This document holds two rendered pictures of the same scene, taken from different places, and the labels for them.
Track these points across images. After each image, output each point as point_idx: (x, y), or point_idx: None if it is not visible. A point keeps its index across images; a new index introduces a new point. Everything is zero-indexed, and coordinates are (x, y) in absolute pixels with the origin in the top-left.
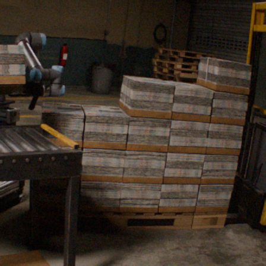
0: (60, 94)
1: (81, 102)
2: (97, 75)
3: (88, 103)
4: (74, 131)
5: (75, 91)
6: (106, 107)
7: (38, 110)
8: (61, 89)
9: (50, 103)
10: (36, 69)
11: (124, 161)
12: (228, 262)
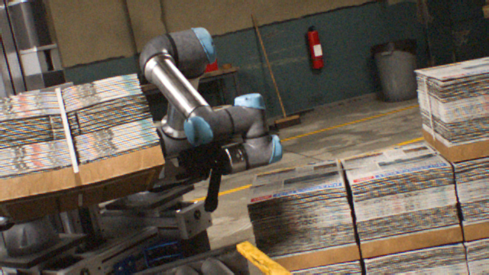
0: (273, 159)
1: (369, 126)
2: (387, 68)
3: (383, 124)
4: (333, 228)
5: (356, 108)
6: (396, 150)
7: (289, 162)
8: (271, 146)
9: (270, 173)
10: (195, 118)
11: (469, 267)
12: None
